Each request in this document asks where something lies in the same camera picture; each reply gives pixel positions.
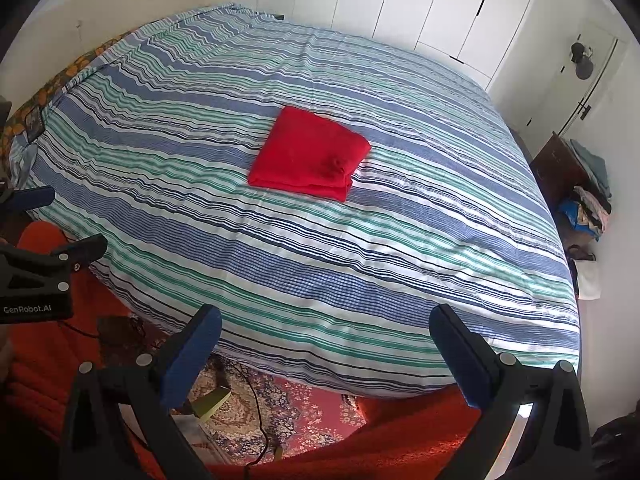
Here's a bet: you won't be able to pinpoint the dark wooden dresser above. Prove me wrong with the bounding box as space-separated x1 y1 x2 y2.
529 133 589 214

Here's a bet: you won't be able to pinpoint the black phone on bed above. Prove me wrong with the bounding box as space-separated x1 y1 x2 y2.
25 105 46 144

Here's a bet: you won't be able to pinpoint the red knit sweater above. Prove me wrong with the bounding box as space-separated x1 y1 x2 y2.
247 106 371 203

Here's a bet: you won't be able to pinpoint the red orange trousers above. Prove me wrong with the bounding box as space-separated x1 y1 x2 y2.
1 270 480 479

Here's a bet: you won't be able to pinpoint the patterned red rug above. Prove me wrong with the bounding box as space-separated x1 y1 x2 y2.
171 354 364 466

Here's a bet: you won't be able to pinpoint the pile of folded clothes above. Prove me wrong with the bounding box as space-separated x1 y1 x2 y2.
555 139 613 240

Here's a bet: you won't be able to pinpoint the olive green stick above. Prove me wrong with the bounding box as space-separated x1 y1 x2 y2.
191 386 231 422

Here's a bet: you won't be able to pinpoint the orange floral bed sheet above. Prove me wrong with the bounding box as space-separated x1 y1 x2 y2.
1 29 131 174

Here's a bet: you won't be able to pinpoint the striped blue green bedspread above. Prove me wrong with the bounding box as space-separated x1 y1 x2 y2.
9 4 580 398

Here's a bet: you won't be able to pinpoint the black cable on floor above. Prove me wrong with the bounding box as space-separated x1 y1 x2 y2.
226 361 271 470

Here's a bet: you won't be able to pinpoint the cream padded headboard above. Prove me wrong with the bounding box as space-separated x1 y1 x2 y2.
1 0 231 106

